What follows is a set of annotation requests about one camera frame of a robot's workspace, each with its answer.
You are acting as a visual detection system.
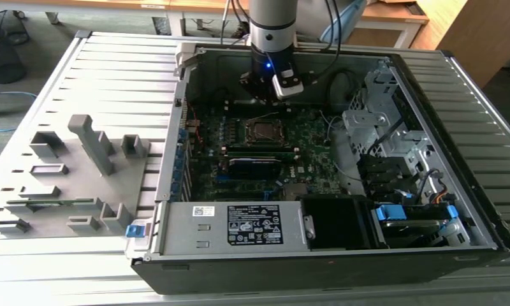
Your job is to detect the silver CPU green edge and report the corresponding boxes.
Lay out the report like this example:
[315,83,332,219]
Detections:
[255,122,279,140]

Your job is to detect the green RAM stick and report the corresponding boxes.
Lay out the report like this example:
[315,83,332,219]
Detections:
[227,150,295,157]
[5,198,95,207]

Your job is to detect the metal socket cover frame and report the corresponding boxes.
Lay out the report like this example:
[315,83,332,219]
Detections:
[244,118,288,145]

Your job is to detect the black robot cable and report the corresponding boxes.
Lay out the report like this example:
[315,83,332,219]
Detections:
[305,0,344,85]

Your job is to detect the grey chipset heatsink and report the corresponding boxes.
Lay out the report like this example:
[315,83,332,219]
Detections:
[283,183,309,201]

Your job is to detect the coloured power cable bundle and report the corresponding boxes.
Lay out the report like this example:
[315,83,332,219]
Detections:
[416,168,456,207]

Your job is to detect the silver metal drive cage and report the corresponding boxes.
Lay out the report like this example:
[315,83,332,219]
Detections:
[341,68,437,192]

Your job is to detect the green motherboard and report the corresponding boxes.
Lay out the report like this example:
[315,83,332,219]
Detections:
[183,98,367,202]

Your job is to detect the blue floor cable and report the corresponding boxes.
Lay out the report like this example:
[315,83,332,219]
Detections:
[0,91,39,133]

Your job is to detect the grey wire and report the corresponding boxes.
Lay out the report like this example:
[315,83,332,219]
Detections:
[321,110,367,189]

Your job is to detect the grey case release latch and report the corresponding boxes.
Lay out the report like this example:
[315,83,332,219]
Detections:
[173,43,208,79]

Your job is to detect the blue case latch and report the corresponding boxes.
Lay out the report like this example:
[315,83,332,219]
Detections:
[125,224,147,239]

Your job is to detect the grey parts rack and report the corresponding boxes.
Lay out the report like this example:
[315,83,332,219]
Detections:
[0,113,155,240]

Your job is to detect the CPU socket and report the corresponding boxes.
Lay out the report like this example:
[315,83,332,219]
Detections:
[240,117,293,147]

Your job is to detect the wooden cabinet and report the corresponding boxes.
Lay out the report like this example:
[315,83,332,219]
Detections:
[411,0,510,89]

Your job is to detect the black mesh waste bin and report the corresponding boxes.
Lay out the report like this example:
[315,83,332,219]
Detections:
[0,8,32,85]

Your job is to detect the black graphics card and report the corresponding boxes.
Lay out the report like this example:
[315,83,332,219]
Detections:
[227,156,285,181]

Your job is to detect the black plastic drive bay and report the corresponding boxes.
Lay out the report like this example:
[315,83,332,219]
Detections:
[356,155,419,200]

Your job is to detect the long wooden desk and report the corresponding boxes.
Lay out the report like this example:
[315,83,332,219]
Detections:
[0,0,173,25]

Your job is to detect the thin robot cable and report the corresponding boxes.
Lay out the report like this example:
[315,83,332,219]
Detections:
[220,0,252,44]

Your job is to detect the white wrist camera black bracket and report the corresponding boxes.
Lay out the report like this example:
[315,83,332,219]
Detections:
[271,68,305,99]

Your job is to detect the black open PC case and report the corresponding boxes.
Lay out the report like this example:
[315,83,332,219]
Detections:
[125,40,510,296]

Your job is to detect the grey power supply unit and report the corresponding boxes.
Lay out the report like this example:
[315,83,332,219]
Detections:
[152,200,311,256]

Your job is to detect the hard disk blue carrier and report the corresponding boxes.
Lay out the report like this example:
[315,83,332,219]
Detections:
[372,203,460,249]

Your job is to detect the red black twisted wire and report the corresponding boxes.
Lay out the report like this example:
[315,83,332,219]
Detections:
[188,101,205,143]

